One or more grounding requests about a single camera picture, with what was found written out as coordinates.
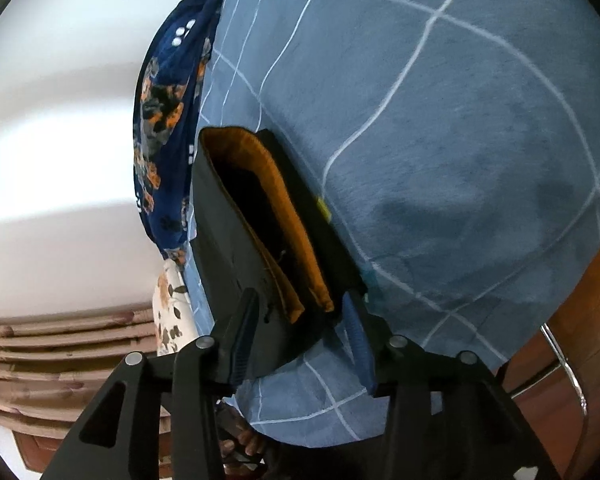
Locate brown wooden bed frame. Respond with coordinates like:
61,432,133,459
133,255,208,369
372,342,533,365
495,240,600,480

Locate white floral cloth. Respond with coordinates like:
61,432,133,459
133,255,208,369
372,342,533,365
151,259,202,357

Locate blue checked blanket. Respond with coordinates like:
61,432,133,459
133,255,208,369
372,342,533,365
182,0,600,448

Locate chrome metal tube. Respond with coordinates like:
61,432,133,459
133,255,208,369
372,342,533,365
510,322,592,466

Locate navy floral cloth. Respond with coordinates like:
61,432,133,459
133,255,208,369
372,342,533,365
132,0,231,266

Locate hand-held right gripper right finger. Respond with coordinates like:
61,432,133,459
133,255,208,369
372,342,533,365
340,290,563,480

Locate black pants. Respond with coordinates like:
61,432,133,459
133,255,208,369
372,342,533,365
187,126,376,376

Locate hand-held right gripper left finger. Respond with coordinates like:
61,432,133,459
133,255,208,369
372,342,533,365
40,287,261,480

